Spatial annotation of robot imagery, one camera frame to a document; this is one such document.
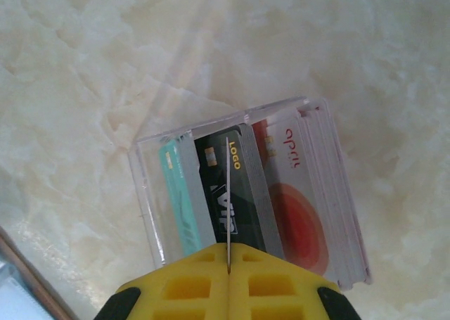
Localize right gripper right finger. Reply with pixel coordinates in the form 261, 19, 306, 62
229, 243, 364, 320

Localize black VIP credit card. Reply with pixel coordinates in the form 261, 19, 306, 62
193, 124, 274, 260

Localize teal credit card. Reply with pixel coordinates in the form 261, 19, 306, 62
158, 142, 205, 257

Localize clear plastic card box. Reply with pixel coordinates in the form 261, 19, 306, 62
128, 94, 374, 293

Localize thin plastic credit card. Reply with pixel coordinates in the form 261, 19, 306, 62
224, 135, 233, 276

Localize white card red circles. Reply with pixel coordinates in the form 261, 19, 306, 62
251, 117, 333, 277

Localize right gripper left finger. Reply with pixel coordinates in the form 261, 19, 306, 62
94, 242, 230, 320

